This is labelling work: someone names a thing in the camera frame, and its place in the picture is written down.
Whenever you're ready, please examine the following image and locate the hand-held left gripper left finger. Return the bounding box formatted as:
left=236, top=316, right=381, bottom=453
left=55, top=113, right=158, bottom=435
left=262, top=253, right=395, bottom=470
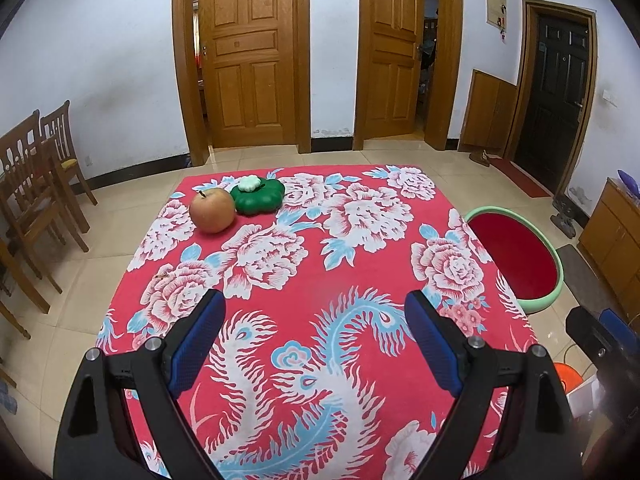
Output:
left=52, top=288, right=227, bottom=480

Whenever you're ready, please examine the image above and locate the grey floor mat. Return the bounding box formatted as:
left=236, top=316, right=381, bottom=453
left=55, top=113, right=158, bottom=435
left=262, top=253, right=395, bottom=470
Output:
left=555, top=244, right=626, bottom=321

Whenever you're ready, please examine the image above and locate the green pumpkin-shaped container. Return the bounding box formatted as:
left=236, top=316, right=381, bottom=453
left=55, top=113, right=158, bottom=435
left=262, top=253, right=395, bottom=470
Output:
left=230, top=174, right=286, bottom=216

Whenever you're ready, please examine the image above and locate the reddish apple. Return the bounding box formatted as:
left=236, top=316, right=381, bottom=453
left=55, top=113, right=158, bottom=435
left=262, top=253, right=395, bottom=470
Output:
left=189, top=187, right=236, bottom=234

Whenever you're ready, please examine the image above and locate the wooden wall panel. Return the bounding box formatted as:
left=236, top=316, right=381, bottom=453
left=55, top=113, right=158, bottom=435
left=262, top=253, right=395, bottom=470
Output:
left=457, top=69, right=518, bottom=156

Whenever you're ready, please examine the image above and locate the wooden cabinet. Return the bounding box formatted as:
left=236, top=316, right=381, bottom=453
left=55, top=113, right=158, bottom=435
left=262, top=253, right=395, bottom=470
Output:
left=577, top=177, right=640, bottom=321

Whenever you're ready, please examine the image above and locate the wooden chair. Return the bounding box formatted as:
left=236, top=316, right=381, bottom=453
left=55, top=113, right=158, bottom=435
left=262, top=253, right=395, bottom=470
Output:
left=0, top=110, right=90, bottom=281
left=39, top=100, right=98, bottom=233

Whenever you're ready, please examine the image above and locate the red floral tablecloth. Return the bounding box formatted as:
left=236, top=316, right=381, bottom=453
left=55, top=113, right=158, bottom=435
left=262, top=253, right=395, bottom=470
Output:
left=95, top=164, right=543, bottom=480

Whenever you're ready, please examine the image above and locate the red doormat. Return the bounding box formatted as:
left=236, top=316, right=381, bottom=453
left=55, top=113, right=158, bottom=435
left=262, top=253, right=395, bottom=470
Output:
left=487, top=156, right=553, bottom=198

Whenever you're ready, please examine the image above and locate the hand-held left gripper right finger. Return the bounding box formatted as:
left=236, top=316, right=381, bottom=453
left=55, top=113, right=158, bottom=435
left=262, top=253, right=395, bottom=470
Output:
left=404, top=290, right=586, bottom=480

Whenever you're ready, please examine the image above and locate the orange plastic stool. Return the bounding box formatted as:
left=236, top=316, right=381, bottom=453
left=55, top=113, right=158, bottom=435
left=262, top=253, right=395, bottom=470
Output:
left=552, top=362, right=583, bottom=393

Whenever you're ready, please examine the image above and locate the red basin with green rim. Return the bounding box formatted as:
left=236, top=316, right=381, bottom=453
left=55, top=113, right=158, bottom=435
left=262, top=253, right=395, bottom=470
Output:
left=464, top=205, right=565, bottom=316

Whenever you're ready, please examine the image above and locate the white power adapter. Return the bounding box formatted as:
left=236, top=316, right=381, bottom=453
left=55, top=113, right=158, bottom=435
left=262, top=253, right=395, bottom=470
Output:
left=567, top=379, right=608, bottom=423

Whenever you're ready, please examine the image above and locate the beige wall panel box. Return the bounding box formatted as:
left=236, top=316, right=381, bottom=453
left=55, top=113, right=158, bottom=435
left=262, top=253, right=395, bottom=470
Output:
left=486, top=0, right=508, bottom=31

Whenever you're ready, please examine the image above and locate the black entrance door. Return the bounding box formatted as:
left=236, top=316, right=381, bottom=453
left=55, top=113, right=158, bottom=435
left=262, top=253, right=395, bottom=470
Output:
left=504, top=0, right=598, bottom=196

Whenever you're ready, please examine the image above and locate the open wooden door with frame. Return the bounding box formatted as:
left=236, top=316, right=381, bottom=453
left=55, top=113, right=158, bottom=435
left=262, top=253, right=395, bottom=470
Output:
left=354, top=0, right=463, bottom=151

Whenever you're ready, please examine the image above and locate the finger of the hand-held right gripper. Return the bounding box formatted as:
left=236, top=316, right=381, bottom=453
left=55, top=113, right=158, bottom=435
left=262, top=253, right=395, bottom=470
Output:
left=566, top=305, right=611, bottom=367
left=599, top=308, right=639, bottom=357

